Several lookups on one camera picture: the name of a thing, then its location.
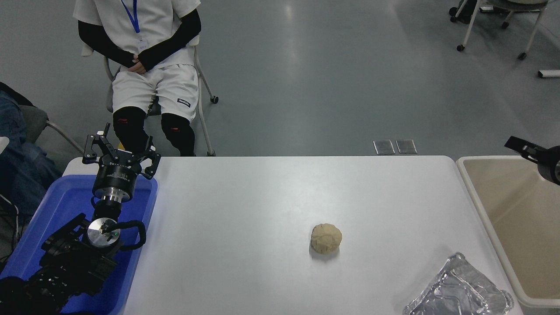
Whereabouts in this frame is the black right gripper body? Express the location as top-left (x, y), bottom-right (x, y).
top-left (537, 146), bottom-right (560, 186)

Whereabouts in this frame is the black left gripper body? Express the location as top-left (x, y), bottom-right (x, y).
top-left (93, 152), bottom-right (142, 190)

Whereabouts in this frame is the blue plastic tray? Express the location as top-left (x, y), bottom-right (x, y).
top-left (0, 174), bottom-right (158, 315)

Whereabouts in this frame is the seated person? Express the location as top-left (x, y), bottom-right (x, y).
top-left (72, 0), bottom-right (203, 157)

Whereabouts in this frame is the large pale bin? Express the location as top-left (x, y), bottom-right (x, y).
top-left (456, 156), bottom-right (560, 308)

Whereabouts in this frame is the grey chair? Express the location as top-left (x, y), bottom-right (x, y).
top-left (17, 105), bottom-right (84, 155)

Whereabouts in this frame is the person at table edge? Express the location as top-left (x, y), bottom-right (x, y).
top-left (0, 82), bottom-right (63, 219)

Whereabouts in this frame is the white office chair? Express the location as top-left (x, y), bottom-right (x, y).
top-left (455, 0), bottom-right (550, 61)

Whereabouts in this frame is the person's foot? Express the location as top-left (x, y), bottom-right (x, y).
top-left (449, 0), bottom-right (480, 24)

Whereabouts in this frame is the crumpled foil tray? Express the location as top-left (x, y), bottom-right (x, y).
top-left (402, 252), bottom-right (515, 315)

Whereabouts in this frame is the thin black cable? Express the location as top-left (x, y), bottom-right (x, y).
top-left (0, 195), bottom-right (21, 259)

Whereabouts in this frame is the blue lanyard with badge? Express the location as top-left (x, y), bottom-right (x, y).
top-left (121, 0), bottom-right (149, 53)

